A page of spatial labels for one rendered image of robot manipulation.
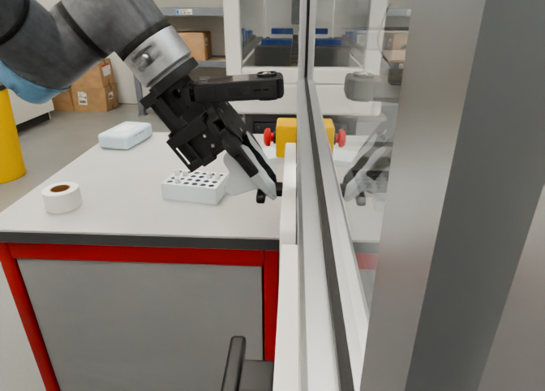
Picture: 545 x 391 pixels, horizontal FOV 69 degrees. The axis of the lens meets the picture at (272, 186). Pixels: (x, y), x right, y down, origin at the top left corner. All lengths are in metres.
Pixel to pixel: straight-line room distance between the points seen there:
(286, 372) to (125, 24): 0.40
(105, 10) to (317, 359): 0.43
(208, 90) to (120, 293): 0.52
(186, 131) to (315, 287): 0.32
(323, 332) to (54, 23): 0.43
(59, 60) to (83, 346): 0.69
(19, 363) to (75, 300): 0.82
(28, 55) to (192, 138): 0.19
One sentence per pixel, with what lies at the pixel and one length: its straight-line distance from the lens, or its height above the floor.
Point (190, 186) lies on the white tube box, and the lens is 0.84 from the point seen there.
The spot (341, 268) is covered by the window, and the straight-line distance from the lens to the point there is 0.20.
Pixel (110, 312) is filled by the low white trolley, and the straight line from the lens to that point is 0.94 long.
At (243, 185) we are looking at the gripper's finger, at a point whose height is 0.92.
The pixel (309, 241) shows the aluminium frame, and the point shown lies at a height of 0.99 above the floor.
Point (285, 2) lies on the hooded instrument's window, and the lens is 1.33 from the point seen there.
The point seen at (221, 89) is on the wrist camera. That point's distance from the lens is 0.50.
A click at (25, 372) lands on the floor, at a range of 1.71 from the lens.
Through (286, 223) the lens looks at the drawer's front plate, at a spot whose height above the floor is 0.93.
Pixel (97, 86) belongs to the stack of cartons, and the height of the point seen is 0.29.
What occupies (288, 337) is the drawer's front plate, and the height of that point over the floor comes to 0.93.
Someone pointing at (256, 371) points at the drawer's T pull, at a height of 0.91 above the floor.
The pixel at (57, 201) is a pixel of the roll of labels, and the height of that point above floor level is 0.79.
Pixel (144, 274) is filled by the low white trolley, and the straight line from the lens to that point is 0.85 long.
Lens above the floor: 1.15
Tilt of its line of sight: 25 degrees down
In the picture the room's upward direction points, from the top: straight up
